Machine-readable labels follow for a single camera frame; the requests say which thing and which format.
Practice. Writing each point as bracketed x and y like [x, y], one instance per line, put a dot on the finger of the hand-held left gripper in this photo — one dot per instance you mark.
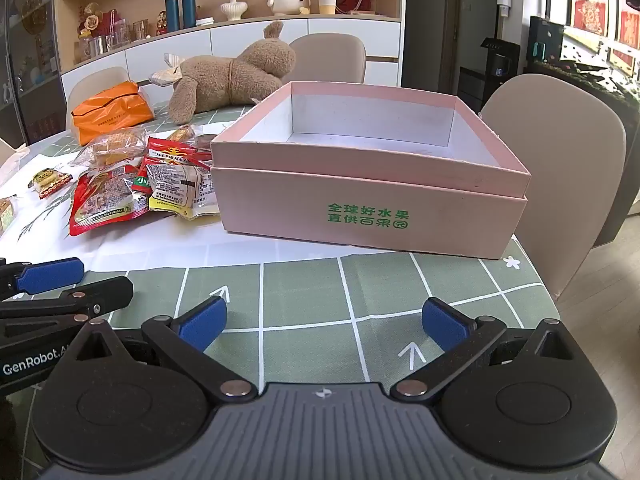
[50, 275]
[110, 292]

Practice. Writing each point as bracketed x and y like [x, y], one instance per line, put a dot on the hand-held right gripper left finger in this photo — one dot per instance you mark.
[202, 322]

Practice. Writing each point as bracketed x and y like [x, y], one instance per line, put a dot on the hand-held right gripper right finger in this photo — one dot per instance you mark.
[445, 322]

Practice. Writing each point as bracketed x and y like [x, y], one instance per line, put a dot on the clear bread packet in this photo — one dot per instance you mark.
[112, 147]

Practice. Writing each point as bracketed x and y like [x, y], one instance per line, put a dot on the pink cardboard box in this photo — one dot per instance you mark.
[350, 200]

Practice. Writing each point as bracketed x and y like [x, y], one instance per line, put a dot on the small pastry packet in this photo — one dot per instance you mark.
[7, 215]

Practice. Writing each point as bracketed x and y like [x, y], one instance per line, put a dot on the large red snack packet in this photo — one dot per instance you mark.
[100, 205]

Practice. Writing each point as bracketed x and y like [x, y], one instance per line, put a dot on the small green yellow snack packet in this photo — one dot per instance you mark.
[47, 180]

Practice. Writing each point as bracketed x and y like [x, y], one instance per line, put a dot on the small red green snack packet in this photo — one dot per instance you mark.
[142, 180]

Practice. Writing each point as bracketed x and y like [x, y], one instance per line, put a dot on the white and yellow snack packet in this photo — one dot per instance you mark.
[182, 185]

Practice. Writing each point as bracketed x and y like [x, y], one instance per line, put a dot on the red snack packet yellow print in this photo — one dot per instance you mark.
[170, 152]

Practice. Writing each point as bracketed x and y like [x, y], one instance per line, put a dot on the orange plastic bag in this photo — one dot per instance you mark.
[110, 112]

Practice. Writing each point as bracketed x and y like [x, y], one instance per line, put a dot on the clear pastry packet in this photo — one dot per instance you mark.
[182, 134]

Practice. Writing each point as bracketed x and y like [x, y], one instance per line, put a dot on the dark pastry packet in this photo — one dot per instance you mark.
[202, 141]

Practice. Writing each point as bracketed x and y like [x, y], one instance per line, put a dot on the beige dining chair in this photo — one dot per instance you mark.
[555, 175]
[95, 85]
[330, 57]

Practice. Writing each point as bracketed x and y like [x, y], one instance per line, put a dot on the dark glass display cabinet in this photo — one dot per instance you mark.
[30, 60]

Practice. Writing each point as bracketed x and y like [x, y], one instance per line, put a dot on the brown plush bear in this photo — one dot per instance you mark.
[235, 80]

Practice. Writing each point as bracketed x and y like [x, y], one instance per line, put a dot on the flower arrangement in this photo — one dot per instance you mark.
[92, 22]

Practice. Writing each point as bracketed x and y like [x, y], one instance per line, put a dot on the clear drinking glass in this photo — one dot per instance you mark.
[141, 31]

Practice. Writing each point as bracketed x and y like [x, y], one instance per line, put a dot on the black water dispenser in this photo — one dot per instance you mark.
[500, 65]

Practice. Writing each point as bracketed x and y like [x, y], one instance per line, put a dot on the wooden shelf with white cabinet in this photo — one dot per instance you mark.
[150, 10]

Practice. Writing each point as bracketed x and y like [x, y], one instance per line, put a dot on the black fish tank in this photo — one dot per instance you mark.
[590, 75]

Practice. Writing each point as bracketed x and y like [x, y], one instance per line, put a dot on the blue thermos bottle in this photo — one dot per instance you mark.
[172, 12]
[188, 10]

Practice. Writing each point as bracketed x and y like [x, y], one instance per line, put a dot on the white vase with flowers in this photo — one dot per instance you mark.
[234, 10]

